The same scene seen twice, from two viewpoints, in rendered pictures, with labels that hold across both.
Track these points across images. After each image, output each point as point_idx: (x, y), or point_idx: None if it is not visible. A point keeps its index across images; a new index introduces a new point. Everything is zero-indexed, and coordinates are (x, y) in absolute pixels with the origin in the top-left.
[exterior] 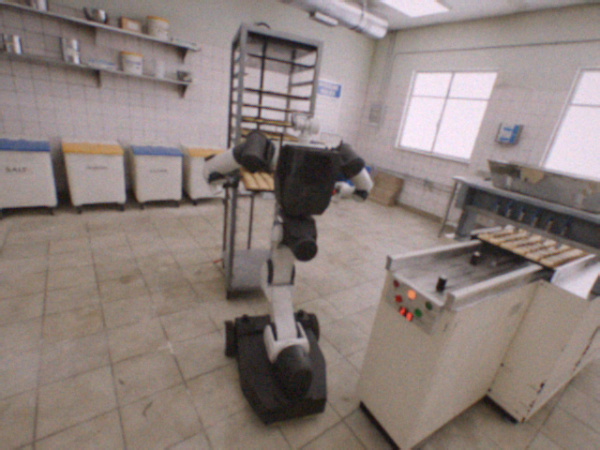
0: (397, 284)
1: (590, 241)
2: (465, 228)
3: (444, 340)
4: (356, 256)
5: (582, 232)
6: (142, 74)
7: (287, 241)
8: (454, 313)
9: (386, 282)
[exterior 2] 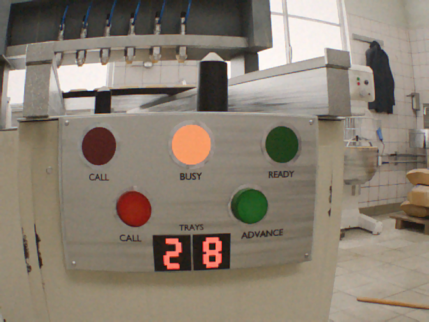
0: (103, 146)
1: (218, 34)
2: (2, 110)
3: (336, 245)
4: None
5: (203, 24)
6: None
7: None
8: (339, 131)
9: (30, 194)
